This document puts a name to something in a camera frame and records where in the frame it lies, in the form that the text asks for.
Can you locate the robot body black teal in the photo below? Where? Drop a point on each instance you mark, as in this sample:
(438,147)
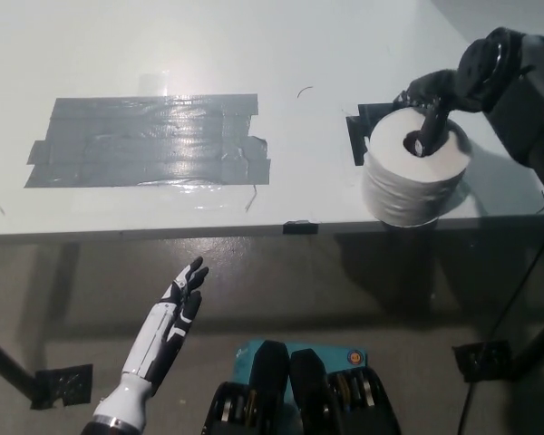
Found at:
(308,394)

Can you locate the white toilet paper roll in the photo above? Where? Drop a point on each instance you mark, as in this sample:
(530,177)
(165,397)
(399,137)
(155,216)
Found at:
(403,190)

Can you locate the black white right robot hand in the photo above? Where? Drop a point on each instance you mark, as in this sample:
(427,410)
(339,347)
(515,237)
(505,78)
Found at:
(473,77)

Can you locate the wide clear tape strip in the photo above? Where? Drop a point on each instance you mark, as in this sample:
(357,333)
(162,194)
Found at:
(118,199)

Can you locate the black table leg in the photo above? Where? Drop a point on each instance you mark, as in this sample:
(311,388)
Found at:
(9,364)
(537,335)

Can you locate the grey duct tape patch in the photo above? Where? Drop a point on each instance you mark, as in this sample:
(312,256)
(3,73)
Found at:
(149,142)

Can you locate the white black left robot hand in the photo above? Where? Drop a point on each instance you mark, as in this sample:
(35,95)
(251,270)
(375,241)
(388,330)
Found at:
(163,331)

